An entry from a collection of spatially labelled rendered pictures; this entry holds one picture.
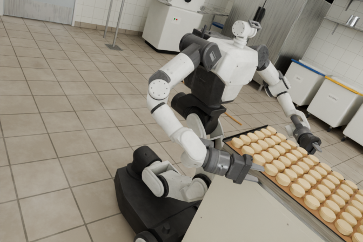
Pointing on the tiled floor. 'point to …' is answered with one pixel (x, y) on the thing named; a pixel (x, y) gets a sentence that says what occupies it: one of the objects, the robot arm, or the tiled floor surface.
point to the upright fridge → (282, 12)
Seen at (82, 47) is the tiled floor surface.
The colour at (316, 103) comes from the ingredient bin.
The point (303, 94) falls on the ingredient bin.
